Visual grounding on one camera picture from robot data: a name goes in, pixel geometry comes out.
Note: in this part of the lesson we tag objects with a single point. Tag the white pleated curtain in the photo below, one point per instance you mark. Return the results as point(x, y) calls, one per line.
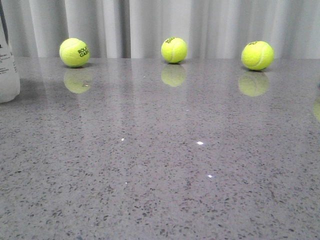
point(137, 28)

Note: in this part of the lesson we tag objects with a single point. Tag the Roland Garros tennis ball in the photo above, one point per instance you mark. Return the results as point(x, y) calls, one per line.
point(74, 52)

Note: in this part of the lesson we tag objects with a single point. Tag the yellow tennis ball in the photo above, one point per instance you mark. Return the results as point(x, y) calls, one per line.
point(174, 50)
point(257, 55)

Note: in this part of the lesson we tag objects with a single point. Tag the yellow tennis ball right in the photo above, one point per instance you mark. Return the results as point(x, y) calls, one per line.
point(257, 55)

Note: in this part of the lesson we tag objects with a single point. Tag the yellow tennis ball centre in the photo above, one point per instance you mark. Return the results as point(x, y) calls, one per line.
point(174, 50)

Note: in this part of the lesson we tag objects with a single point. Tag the Wilson tennis ball can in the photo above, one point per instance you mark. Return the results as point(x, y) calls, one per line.
point(9, 77)

